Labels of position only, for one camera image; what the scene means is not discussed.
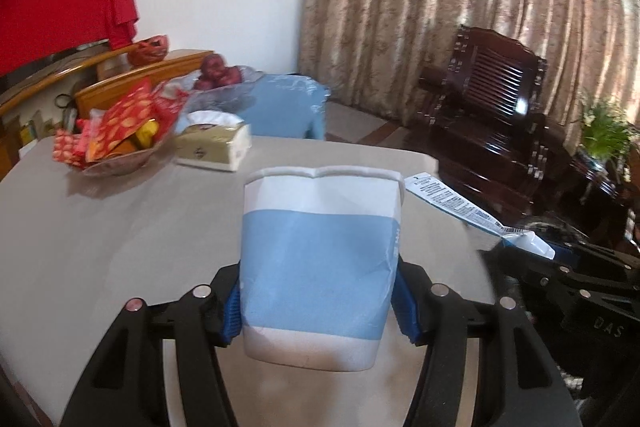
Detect red cloth cover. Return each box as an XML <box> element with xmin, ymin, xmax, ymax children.
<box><xmin>1</xmin><ymin>0</ymin><xmax>138</xmax><ymax>75</ymax></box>

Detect glass fruit bowl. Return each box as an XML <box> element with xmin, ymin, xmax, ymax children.
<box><xmin>169</xmin><ymin>65</ymin><xmax>266</xmax><ymax>114</ymax></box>

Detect red ornament basket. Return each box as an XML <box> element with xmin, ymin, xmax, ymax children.
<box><xmin>127</xmin><ymin>35</ymin><xmax>169</xmax><ymax>67</ymax></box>

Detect red apples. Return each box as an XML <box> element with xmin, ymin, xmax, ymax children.
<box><xmin>193</xmin><ymin>53</ymin><xmax>242</xmax><ymax>91</ymax></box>

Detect glass snack bowl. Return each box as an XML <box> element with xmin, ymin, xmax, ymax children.
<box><xmin>70</xmin><ymin>129</ymin><xmax>174</xmax><ymax>178</ymax></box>

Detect blue covered stool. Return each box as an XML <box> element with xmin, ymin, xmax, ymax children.
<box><xmin>234</xmin><ymin>74</ymin><xmax>331</xmax><ymax>141</ymax></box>

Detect dark wooden armchair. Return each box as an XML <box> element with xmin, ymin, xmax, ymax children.
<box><xmin>404</xmin><ymin>26</ymin><xmax>566</xmax><ymax>225</ymax></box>

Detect white blue tube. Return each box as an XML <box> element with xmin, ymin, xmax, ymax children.
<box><xmin>405</xmin><ymin>172</ymin><xmax>555</xmax><ymax>260</ymax></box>

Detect green potted plant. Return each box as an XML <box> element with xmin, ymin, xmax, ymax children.
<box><xmin>580</xmin><ymin>98</ymin><xmax>639</xmax><ymax>167</ymax></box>

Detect red snack packets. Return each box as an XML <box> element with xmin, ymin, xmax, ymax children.
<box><xmin>52</xmin><ymin>80</ymin><xmax>189</xmax><ymax>169</ymax></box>

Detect blue white paper cup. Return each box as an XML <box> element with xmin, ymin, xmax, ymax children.
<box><xmin>239</xmin><ymin>166</ymin><xmax>405</xmax><ymax>372</ymax></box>

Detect gold white tissue box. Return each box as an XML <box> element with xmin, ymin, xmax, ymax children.
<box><xmin>174</xmin><ymin>110</ymin><xmax>252</xmax><ymax>172</ymax></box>

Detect floral beige curtain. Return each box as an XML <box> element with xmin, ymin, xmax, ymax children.
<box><xmin>298</xmin><ymin>0</ymin><xmax>639</xmax><ymax>146</ymax></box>

